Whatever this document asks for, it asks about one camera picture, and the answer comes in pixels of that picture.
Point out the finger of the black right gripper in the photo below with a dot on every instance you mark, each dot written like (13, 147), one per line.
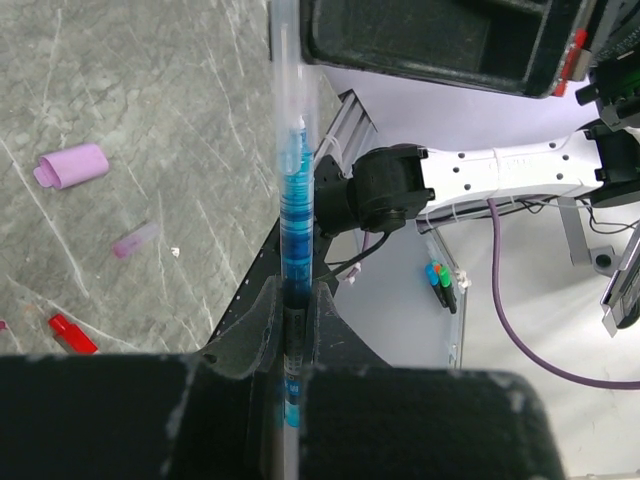
(511, 47)

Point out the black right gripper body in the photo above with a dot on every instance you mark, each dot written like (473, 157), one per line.
(605, 52)

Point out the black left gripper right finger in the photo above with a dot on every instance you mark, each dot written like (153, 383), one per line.
(364, 419)

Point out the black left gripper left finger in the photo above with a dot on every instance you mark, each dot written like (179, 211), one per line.
(210, 414)

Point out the clear pen cap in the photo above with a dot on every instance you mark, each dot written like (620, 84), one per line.
(295, 87)

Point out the blue pen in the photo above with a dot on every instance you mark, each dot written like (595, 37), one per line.
(296, 253)

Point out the purple highlighter cap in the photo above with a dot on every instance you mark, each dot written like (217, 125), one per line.
(70, 167)

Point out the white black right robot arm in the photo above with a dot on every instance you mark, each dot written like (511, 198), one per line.
(391, 185)

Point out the red pen cap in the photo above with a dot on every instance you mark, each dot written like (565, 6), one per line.
(71, 336)

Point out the coloured markers bundle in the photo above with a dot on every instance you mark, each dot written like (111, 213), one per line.
(440, 281)

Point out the small pale purple cap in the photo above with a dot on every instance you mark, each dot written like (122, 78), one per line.
(132, 242)

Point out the aluminium frame rail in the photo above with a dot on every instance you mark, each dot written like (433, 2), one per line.
(350, 134)

